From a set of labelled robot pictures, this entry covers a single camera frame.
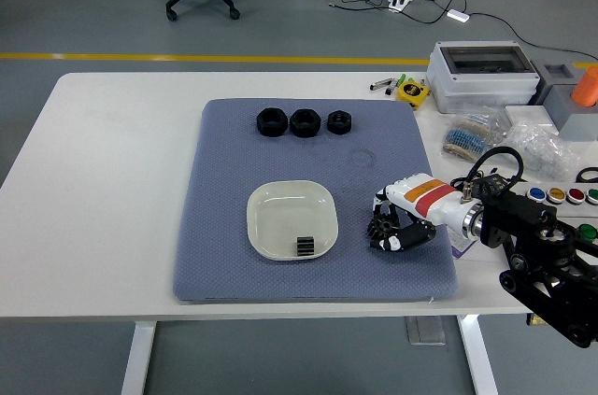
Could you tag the small black metal gear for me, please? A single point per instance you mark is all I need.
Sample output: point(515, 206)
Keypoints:
point(305, 246)

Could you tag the clear plastic parts bag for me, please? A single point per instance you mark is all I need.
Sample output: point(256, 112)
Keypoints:
point(542, 152)

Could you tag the grey floor plate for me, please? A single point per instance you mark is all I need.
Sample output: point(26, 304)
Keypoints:
point(425, 330)

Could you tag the small black hex nut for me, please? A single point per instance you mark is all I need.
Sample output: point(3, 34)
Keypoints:
point(339, 122)

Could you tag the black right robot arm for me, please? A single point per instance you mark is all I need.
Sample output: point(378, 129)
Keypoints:
point(514, 208)

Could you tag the grey block holder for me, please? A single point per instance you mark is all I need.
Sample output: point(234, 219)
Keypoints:
point(560, 96)

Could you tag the white power adapter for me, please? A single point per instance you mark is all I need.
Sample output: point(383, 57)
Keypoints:
point(458, 15)

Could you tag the large black hex nut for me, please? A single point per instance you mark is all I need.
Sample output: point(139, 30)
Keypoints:
point(304, 123)
point(271, 122)

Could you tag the grey electrical enclosure box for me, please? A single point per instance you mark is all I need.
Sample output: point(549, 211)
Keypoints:
point(476, 87)

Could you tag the yellow tape measure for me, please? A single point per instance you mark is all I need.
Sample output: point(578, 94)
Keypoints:
point(412, 93)

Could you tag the white table leg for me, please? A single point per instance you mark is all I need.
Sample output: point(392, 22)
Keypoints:
point(138, 357)
point(476, 357)

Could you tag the orange cylinder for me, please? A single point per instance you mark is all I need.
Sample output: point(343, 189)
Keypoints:
point(588, 87)

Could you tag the white square plate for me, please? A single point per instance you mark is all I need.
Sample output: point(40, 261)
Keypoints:
point(280, 217)

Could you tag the blue-grey textured mat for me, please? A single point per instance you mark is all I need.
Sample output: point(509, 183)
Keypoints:
point(224, 208)

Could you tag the white flat box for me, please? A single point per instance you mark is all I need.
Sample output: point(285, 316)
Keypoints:
point(528, 116)

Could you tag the bag of blue resistors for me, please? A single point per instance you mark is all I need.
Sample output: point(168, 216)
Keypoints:
point(472, 126)

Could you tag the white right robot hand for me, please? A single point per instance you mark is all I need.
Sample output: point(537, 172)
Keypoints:
point(430, 199)

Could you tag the grey push-button control box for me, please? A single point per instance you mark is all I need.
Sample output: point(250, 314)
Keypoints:
point(579, 213)

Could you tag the purple-edged label card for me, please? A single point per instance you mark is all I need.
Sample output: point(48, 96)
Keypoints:
point(460, 248)

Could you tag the large black metal gear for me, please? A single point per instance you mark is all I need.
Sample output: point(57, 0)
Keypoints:
point(385, 226)

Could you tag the small black clip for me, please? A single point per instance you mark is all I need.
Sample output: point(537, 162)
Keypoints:
point(389, 92)

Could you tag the green marker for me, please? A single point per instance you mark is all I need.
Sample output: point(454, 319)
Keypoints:
point(402, 79)

